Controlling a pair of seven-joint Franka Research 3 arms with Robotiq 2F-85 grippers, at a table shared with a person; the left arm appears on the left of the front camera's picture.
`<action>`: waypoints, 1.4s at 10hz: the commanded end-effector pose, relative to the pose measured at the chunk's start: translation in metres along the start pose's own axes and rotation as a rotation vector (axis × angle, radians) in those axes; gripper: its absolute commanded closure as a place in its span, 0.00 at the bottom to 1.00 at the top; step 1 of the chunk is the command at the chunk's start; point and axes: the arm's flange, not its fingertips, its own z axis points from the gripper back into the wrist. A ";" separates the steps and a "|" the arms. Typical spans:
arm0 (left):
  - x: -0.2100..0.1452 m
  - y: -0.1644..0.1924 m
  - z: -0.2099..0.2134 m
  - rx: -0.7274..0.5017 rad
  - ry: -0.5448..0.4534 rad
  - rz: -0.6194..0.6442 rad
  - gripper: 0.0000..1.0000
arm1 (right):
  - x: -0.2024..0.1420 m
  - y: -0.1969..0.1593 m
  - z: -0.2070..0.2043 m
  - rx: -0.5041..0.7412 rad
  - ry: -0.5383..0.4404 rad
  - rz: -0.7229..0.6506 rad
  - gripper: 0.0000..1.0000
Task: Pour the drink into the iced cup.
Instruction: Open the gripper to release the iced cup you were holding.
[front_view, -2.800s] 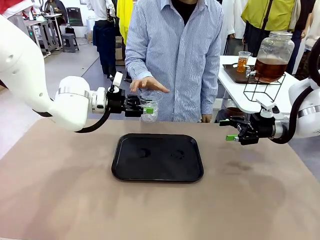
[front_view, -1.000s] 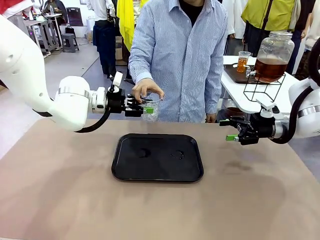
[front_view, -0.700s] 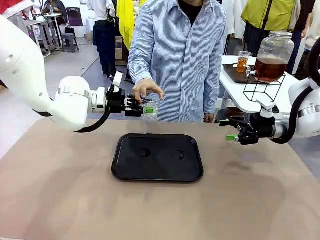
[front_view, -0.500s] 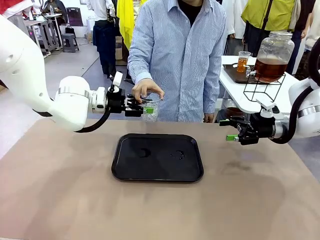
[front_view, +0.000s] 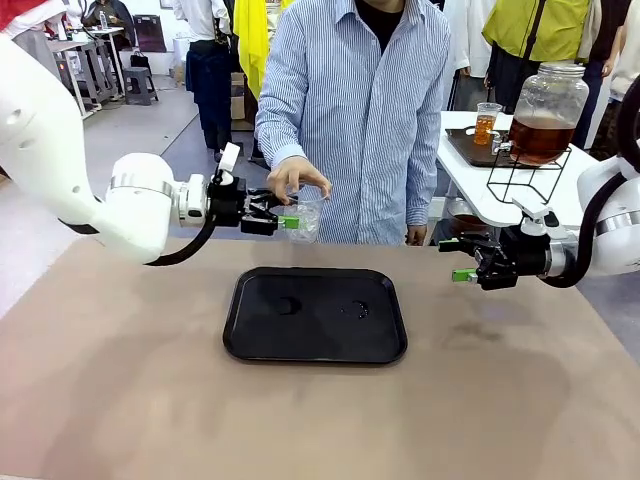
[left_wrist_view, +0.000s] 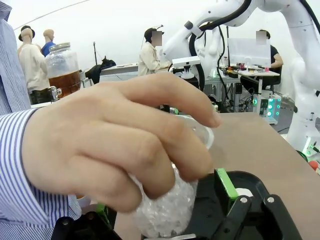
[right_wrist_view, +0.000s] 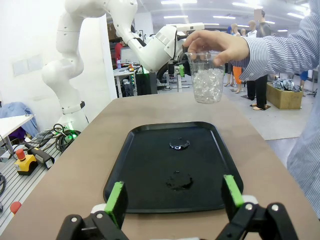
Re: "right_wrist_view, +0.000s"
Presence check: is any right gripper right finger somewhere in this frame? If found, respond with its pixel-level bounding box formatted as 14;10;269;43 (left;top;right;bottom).
215;174;300;240

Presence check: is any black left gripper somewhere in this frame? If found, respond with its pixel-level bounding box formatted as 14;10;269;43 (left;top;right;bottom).
172;30;192;78

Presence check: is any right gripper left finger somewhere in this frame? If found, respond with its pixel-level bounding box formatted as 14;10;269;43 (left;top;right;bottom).
55;181;129;240

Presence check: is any short clear iced cup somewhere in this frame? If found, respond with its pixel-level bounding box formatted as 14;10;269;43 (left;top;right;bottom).
186;50;226;105

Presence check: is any person right forearm striped sleeve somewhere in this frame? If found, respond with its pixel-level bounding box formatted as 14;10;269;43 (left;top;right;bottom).
232;9;320;82

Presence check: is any person right hand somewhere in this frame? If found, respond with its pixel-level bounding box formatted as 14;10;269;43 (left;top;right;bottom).
182;29;251;67

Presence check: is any black computer tower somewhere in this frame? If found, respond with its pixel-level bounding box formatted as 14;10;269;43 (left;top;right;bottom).
134;70;159;96

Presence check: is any black plastic serving tray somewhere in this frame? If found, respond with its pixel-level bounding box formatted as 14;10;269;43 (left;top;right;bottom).
103;121;244;215

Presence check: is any mannequin with orange trousers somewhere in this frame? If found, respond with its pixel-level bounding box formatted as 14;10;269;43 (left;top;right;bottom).
224;23;245;94

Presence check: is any person in red shirt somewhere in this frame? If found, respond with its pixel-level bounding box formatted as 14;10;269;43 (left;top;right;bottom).
114;41;124;70

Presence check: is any person in dark clothes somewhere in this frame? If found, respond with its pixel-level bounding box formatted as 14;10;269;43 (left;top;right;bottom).
246;8;273;111

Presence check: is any person torso striped shirt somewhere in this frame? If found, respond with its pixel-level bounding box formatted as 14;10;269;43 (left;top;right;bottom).
286;73;320;221

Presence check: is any black handheld device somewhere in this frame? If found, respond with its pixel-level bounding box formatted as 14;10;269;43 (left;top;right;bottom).
23;142;56;171

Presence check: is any yellow emergency stop box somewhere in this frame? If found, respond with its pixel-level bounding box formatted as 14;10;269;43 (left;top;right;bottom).
13;148;39;176

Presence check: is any red mushroom button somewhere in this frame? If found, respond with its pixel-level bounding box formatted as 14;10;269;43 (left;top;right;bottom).
9;201;23;216

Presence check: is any wooden crate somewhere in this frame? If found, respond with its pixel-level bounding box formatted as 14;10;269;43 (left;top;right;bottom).
265;82;305;110

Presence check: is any silver foil heap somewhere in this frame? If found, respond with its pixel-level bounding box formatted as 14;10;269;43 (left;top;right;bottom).
272;77;304;92

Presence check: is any white desk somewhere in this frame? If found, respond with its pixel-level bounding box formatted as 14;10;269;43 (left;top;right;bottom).
0;114;36;157

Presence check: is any blue cloth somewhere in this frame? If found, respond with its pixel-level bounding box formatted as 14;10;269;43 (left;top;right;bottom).
0;101;39;141

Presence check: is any black cable bundle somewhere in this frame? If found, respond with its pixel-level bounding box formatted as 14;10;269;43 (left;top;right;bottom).
35;123;81;154

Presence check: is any grey slotted base plate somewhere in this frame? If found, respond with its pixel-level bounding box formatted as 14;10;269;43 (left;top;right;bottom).
0;129;85;240

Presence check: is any white wall switch plate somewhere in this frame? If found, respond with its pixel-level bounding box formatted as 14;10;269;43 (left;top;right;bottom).
12;55;44;77

